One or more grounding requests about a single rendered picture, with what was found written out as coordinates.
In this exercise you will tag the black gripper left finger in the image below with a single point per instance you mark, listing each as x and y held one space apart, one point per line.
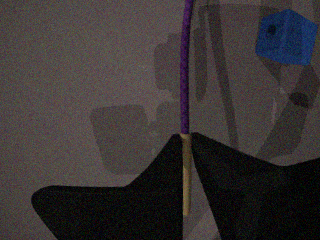
150 208

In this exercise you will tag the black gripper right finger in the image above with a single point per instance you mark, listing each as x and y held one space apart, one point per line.
250 198

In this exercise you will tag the blue block with round hole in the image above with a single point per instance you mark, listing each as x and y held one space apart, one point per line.
286 37

